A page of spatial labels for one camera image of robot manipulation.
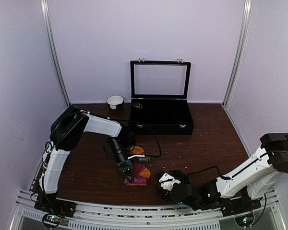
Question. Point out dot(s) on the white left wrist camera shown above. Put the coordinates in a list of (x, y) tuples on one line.
[(140, 158)]

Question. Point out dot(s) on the aluminium front rail frame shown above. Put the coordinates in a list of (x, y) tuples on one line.
[(90, 216)]

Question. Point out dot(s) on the right aluminium corner post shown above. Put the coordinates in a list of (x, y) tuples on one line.
[(244, 30)]

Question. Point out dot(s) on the small white bowl dark rim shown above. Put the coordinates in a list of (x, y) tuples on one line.
[(115, 102)]

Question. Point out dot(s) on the black display case glass lid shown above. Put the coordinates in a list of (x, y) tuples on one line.
[(161, 87)]

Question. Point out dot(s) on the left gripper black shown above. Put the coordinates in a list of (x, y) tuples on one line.
[(128, 166)]

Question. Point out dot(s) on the black tan argyle sock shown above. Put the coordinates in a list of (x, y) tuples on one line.
[(137, 105)]

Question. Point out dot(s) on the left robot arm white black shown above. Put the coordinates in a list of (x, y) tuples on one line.
[(65, 135)]

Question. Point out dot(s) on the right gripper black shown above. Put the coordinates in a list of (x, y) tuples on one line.
[(179, 176)]

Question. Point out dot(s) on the left aluminium corner post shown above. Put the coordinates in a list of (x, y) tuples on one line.
[(54, 55)]

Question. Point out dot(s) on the purple orange striped sock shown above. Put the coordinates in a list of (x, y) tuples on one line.
[(138, 181)]

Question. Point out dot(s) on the maroon orange-toed sock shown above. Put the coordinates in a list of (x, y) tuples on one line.
[(140, 170)]

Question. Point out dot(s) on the aluminium corner post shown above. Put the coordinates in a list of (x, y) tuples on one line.
[(54, 55), (244, 30)]

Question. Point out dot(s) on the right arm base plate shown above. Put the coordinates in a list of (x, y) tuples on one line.
[(239, 205)]

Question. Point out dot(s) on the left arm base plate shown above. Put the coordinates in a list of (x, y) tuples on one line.
[(55, 207)]

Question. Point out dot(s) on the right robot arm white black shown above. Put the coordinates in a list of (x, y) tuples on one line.
[(239, 190)]

